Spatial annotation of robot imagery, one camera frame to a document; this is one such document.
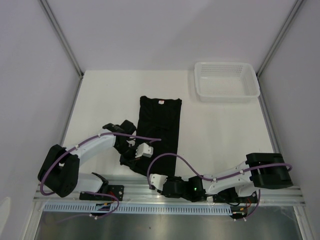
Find grey aluminium frame post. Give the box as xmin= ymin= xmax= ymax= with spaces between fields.
xmin=256 ymin=0 xmax=307 ymax=79

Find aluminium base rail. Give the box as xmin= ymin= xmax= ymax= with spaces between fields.
xmin=33 ymin=174 xmax=306 ymax=206

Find white perforated plastic basket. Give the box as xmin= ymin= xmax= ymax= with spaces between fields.
xmin=194 ymin=62 xmax=261 ymax=103

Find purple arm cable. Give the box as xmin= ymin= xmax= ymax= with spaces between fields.
xmin=39 ymin=132 xmax=162 ymax=222
xmin=146 ymin=152 xmax=293 ymax=222

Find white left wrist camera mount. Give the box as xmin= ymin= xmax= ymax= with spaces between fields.
xmin=135 ymin=142 xmax=154 ymax=158

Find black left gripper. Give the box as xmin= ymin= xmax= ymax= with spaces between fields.
xmin=114 ymin=141 xmax=143 ymax=169

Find black t-shirt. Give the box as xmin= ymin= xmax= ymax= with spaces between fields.
xmin=119 ymin=96 xmax=182 ymax=176

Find grey slotted cable duct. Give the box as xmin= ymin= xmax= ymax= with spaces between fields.
xmin=43 ymin=202 xmax=232 ymax=216

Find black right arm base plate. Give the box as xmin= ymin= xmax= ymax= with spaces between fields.
xmin=212 ymin=187 xmax=258 ymax=205

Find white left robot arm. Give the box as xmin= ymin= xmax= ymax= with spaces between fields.
xmin=37 ymin=120 xmax=137 ymax=200

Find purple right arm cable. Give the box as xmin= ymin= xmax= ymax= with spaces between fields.
xmin=146 ymin=152 xmax=293 ymax=222

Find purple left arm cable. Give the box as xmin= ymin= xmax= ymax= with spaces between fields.
xmin=39 ymin=132 xmax=162 ymax=222

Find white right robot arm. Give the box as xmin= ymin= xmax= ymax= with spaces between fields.
xmin=149 ymin=153 xmax=293 ymax=203

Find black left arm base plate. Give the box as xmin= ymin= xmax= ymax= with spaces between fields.
xmin=79 ymin=185 xmax=125 ymax=202

